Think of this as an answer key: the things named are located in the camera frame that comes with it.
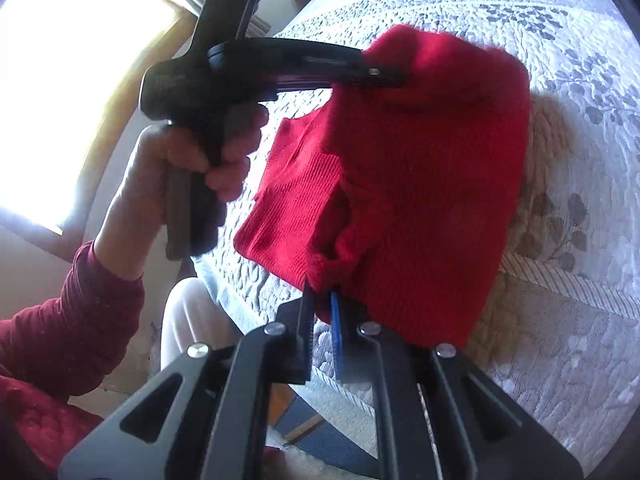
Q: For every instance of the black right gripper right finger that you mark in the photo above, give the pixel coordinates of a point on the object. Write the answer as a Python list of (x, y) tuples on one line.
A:
[(437, 415)]

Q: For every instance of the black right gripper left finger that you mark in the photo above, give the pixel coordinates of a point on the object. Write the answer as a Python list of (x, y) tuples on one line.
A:
[(205, 416)]

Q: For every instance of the red knit sweater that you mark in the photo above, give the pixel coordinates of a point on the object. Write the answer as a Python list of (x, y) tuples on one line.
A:
[(400, 198)]

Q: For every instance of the red sleeved left forearm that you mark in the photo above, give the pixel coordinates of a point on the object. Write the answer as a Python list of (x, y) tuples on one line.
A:
[(67, 345)]

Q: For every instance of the person's left hand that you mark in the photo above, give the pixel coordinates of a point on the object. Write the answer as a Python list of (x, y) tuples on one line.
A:
[(137, 210)]

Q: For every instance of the beige trouser leg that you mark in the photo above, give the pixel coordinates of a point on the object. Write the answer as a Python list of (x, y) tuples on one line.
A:
[(190, 315)]

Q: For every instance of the white quilted bedspread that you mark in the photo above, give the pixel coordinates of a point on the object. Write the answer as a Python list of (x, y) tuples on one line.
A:
[(560, 332)]

